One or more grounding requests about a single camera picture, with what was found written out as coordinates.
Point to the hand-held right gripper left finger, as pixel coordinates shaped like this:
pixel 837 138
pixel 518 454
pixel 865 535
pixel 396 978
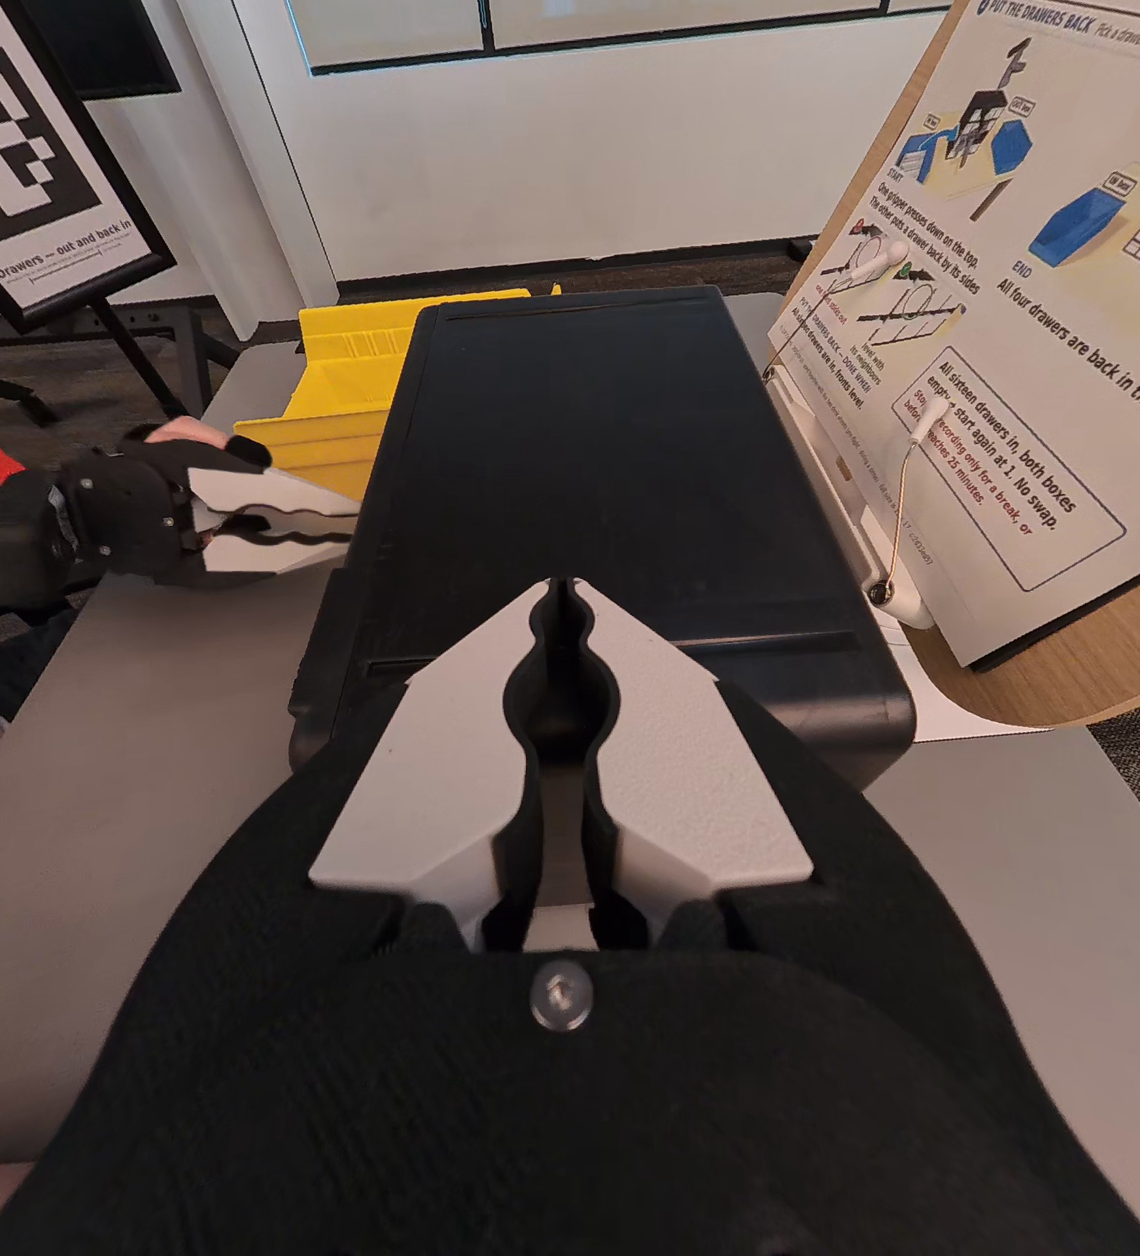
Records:
pixel 412 786

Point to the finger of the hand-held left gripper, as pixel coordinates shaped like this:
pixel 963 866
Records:
pixel 264 490
pixel 264 564

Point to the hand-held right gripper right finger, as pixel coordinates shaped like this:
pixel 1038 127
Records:
pixel 706 786

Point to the yellow plastic bin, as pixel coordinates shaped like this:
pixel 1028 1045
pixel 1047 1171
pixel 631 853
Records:
pixel 323 433

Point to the black drawer cabinet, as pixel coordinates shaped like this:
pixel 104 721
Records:
pixel 608 443

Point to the person's left hand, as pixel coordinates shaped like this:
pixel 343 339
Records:
pixel 192 435

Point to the person's dark clothing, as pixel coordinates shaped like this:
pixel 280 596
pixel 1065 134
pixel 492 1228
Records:
pixel 9 668

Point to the white poster stand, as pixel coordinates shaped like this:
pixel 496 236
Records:
pixel 849 501

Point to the black framed marker sign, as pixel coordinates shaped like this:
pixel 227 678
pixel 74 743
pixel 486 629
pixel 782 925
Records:
pixel 19 168

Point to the instruction sheet on board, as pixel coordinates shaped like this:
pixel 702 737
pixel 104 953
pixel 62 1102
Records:
pixel 1069 692

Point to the white tethered magnetic pin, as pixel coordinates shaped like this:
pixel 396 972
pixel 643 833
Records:
pixel 930 417
pixel 881 260

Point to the printed instruction sheet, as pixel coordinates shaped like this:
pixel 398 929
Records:
pixel 1069 295

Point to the black wall panel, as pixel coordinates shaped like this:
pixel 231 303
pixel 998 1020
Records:
pixel 117 50

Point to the wall whiteboard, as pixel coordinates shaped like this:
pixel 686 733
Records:
pixel 392 30

